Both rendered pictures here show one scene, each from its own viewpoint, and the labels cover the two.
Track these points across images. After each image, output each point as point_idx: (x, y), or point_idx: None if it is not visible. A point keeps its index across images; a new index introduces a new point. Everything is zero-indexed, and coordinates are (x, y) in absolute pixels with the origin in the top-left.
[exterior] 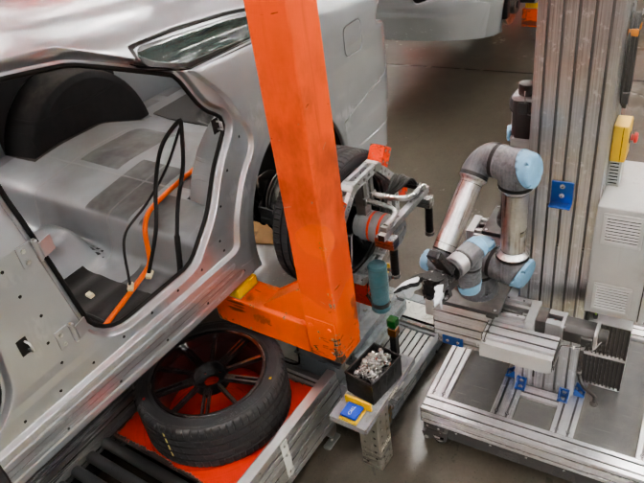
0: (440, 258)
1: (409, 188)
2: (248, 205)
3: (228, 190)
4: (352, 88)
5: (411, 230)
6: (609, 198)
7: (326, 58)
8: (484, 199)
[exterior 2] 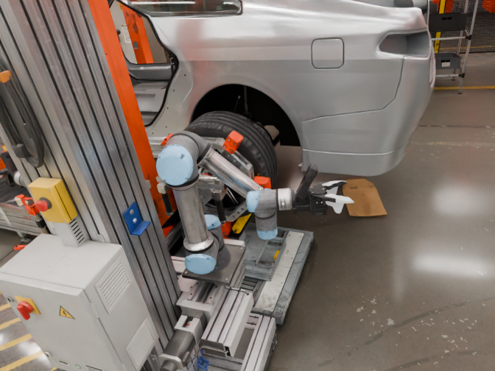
0: (1, 157)
1: (480, 261)
2: (185, 119)
3: (174, 102)
4: (317, 99)
5: (402, 274)
6: (47, 239)
7: (281, 58)
8: None
